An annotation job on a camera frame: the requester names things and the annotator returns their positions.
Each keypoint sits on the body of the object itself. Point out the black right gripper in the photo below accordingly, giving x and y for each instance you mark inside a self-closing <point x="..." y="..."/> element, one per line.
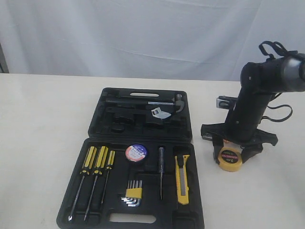
<point x="241" y="124"/>

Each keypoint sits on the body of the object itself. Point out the yellow tape measure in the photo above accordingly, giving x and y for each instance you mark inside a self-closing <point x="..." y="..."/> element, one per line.
<point x="229" y="159"/>

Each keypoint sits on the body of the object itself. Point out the yellow black utility knife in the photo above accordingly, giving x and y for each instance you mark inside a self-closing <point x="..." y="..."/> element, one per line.
<point x="181" y="179"/>

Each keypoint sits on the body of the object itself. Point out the black electrical tape roll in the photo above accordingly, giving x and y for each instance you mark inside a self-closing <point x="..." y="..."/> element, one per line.
<point x="136" y="153"/>

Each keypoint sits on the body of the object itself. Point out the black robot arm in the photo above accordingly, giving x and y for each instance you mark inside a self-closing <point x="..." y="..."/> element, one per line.
<point x="260" y="83"/>

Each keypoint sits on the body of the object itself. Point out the black plastic tool case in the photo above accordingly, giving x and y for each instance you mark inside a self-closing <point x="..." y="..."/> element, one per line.
<point x="175" y="135"/>

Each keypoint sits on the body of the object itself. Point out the orange black combination pliers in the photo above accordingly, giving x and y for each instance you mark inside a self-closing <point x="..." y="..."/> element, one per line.
<point x="209" y="137"/>

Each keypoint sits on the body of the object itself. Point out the voltage tester screwdriver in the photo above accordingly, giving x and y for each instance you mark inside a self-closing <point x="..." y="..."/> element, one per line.
<point x="161" y="169"/>

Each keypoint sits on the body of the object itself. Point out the adjustable wrench silver head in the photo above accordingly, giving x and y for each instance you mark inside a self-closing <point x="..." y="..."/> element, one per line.
<point x="154" y="116"/>

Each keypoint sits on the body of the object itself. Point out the white backdrop curtain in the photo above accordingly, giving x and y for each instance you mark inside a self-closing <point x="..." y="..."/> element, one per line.
<point x="163" y="39"/>

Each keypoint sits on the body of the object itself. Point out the hex key set yellow holder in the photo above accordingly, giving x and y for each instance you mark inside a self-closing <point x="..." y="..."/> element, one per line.
<point x="133" y="194"/>

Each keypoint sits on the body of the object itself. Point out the small yellow black screwdriver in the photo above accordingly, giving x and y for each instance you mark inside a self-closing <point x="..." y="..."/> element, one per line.
<point x="109" y="167"/>

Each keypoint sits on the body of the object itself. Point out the middle yellow black screwdriver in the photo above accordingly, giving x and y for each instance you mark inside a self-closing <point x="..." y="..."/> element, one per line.
<point x="97" y="171"/>

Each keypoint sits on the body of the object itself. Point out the large yellow black screwdriver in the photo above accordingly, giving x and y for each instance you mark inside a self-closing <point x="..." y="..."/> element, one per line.
<point x="85" y="170"/>

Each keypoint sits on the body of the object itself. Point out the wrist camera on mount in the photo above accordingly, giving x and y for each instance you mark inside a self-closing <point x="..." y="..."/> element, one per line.
<point x="225" y="102"/>

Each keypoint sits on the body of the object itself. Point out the claw hammer black handle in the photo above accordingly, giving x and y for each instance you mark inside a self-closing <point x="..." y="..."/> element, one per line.
<point x="178" y="102"/>

